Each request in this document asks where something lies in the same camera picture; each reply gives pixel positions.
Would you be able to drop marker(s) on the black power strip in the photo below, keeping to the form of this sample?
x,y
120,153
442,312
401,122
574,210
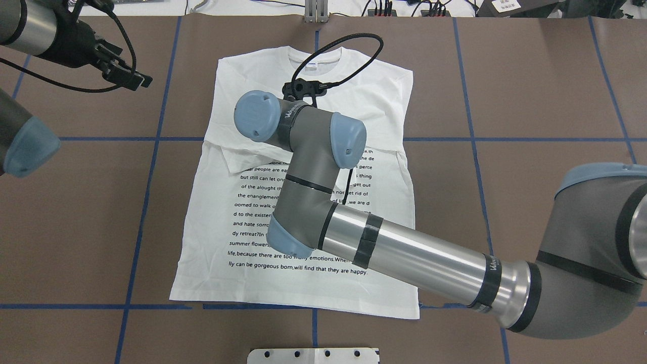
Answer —
x,y
424,10

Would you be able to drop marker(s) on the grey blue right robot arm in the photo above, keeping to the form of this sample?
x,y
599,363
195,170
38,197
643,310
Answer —
x,y
588,274

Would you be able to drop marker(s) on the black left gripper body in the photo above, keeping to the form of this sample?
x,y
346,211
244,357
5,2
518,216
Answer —
x,y
72,49

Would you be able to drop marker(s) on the white long-sleeve printed shirt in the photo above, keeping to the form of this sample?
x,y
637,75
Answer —
x,y
225,255

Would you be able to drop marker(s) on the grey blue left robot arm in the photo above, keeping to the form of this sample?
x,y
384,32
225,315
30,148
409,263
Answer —
x,y
52,31

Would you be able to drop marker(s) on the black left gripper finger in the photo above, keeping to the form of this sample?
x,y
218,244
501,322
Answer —
x,y
118,72

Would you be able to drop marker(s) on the grey aluminium frame post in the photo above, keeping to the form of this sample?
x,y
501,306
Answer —
x,y
316,11

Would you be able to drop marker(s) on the black box with label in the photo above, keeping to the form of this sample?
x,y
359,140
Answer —
x,y
543,9

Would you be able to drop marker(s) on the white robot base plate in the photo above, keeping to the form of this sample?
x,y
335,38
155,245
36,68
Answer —
x,y
315,355

